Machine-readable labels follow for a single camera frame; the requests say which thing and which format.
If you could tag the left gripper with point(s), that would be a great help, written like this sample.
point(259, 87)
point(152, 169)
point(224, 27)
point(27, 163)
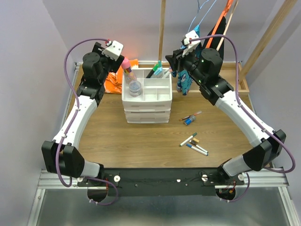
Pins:
point(114, 65)

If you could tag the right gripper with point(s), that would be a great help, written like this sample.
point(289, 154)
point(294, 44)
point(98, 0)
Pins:
point(177, 57)

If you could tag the pink capped pen tube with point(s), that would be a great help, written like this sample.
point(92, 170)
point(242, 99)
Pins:
point(128, 72)

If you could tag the light blue highlighter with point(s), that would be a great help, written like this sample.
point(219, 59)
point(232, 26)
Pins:
point(158, 73)

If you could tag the black green highlighter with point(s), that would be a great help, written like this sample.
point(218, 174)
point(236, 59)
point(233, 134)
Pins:
point(152, 71)

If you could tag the clear jar of paperclips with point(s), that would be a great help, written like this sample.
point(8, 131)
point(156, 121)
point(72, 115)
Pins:
point(135, 88)

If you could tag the white plastic drawer organizer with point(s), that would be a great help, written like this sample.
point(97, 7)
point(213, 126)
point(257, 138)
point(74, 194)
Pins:
point(153, 104)

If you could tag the green capped white marker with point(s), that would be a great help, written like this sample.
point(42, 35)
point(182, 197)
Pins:
point(187, 140)

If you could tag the black capped white marker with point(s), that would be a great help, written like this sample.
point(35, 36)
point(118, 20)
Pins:
point(197, 146)

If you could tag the blue capped white marker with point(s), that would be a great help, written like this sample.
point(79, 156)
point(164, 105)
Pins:
point(196, 149)

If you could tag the peach capped white marker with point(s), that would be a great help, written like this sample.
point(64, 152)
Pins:
point(165, 74)

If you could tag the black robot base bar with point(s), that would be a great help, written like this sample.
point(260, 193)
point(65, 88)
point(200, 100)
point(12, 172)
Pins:
point(162, 181)

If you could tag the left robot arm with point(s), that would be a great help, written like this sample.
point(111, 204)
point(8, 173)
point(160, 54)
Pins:
point(61, 155)

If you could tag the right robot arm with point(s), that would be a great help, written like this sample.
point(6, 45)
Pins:
point(263, 139)

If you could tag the orange tie-dye cloth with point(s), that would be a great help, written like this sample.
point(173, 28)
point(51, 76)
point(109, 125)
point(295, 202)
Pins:
point(113, 83)

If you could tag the blue patterned shirt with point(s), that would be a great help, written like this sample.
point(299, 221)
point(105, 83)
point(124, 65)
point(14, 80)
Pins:
point(184, 81)

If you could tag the orange red pen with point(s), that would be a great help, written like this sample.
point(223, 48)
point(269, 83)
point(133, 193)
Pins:
point(184, 118)

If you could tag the blue grey stamp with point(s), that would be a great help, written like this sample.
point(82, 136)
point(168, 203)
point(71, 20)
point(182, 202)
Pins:
point(189, 120)

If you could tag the orange hanger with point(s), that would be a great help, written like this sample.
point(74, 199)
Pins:
point(223, 14)

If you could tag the small tan eraser block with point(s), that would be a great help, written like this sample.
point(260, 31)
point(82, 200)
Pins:
point(196, 141)

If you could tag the wooden hanger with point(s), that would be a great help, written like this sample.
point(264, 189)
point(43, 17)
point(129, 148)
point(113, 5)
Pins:
point(228, 23)

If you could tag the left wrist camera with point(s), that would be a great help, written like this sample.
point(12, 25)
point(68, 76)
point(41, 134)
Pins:
point(113, 50)

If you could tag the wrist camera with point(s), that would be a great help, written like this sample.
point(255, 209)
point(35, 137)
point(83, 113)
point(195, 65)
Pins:
point(188, 43)
point(113, 50)

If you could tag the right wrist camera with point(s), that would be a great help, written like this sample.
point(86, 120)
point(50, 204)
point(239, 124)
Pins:
point(188, 43)

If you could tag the light blue wire hanger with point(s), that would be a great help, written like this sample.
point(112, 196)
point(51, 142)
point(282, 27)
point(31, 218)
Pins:
point(197, 14)

